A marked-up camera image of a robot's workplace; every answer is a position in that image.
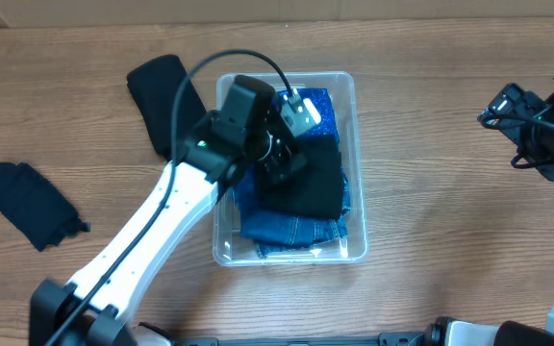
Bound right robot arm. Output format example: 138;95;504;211
411;79;554;346

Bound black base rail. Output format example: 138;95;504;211
132;322;432;346

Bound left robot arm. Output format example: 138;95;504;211
29;75;321;345

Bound clear plastic container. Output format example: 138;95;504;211
213;71;368;267

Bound small black cloth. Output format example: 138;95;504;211
0;161;90;252

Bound sparkly blue cloth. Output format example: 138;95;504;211
292;88;340;141

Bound blue jeans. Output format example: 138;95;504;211
231;168;351;258

